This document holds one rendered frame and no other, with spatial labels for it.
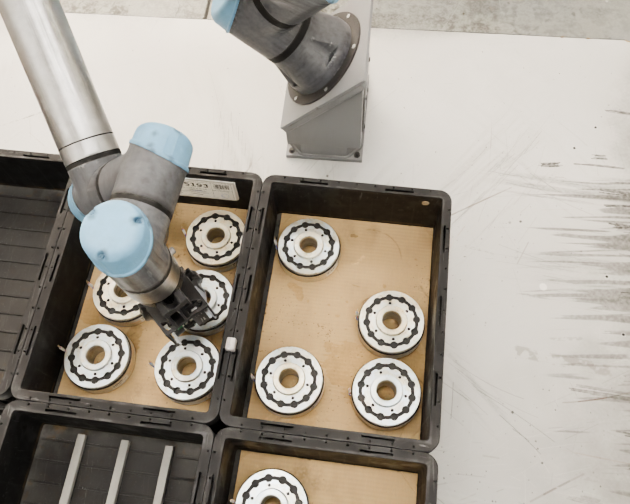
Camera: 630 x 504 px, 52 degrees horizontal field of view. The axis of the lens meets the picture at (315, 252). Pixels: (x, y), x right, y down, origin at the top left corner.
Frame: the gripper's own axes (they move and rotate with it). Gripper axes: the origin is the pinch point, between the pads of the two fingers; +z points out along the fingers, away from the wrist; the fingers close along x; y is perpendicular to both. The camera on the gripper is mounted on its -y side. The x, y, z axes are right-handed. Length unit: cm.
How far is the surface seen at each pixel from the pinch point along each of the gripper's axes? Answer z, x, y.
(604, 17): 96, 178, -36
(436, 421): -6.7, 18.2, 37.6
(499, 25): 94, 146, -57
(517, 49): 21, 90, -12
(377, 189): -5.7, 35.2, 5.3
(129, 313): -1.3, -7.1, -4.9
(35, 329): -7.5, -18.8, -8.9
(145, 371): 1.7, -10.4, 3.4
